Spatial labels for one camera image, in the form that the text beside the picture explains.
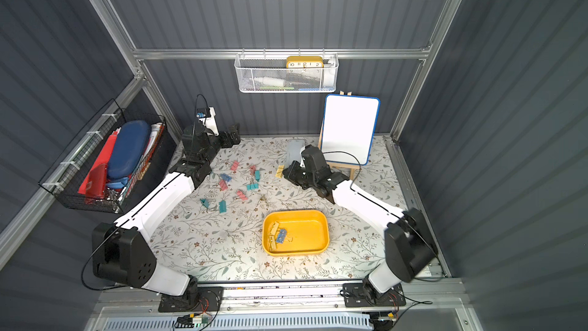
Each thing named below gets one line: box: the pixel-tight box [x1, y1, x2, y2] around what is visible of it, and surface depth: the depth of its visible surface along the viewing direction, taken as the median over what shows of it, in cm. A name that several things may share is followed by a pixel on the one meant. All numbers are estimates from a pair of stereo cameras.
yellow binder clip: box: [269, 221, 280, 240], surface depth 88 cm
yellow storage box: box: [261, 209, 330, 257], surface depth 89 cm
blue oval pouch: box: [107, 120, 152, 180], surface depth 75 cm
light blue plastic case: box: [286, 139, 306, 169], surface depth 118 cm
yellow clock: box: [286, 55, 324, 69], surface depth 90 cm
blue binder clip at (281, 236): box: [275, 228, 288, 244], surface depth 88 cm
